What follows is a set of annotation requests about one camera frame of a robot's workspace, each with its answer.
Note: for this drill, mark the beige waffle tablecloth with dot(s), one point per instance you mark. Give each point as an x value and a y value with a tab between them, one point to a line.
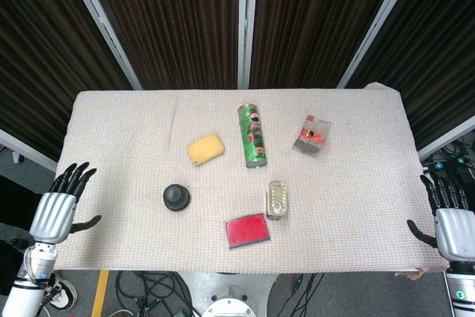
141	127

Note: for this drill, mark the gold rectangular tin can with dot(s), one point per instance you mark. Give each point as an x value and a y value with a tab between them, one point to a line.
277	200

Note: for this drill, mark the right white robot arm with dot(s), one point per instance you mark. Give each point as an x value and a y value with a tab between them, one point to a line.
460	287

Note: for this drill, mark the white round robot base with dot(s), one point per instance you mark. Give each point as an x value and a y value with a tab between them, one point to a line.
228	309

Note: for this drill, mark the black power strip with lights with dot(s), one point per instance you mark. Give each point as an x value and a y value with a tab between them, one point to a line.
458	172

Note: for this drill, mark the green Pringles can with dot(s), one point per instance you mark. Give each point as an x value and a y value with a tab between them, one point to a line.
253	139

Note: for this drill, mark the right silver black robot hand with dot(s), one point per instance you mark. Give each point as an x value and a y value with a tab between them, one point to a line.
454	233

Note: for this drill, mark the clear box with red parts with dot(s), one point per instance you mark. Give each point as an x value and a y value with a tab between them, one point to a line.
311	137

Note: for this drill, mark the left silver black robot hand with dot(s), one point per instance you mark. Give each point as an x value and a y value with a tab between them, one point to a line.
52	217

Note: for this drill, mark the grey partition frame post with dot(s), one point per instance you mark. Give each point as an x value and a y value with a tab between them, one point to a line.
378	23
100	23
248	23

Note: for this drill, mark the white sneaker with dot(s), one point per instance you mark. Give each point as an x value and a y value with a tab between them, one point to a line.
67	294

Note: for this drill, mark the grey partition bottom rail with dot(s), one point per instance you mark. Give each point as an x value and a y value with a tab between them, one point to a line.
26	150
445	139

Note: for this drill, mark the red ink pad case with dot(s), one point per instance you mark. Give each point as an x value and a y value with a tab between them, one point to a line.
248	231

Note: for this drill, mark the yellow sponge with green base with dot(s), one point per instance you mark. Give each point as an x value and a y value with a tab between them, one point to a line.
205	149

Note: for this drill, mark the dark brown curtain panel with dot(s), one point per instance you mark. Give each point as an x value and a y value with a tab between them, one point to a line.
315	23
438	53
41	53
174	23

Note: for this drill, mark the brown tape scrap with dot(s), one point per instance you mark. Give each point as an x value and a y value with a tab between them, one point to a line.
410	275

